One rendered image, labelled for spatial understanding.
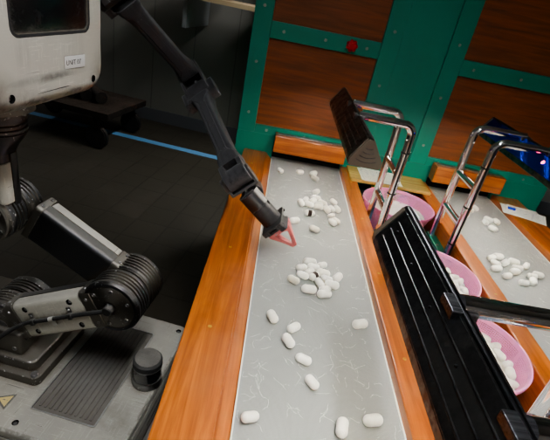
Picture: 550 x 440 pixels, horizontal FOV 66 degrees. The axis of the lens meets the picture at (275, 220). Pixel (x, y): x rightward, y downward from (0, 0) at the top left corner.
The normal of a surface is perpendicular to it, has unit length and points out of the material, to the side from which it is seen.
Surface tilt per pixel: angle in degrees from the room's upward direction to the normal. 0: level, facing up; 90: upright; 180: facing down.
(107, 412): 0
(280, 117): 90
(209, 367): 0
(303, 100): 90
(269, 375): 0
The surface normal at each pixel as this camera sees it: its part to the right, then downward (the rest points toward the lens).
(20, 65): 0.97, 0.25
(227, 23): -0.18, 0.43
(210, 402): 0.18, -0.87
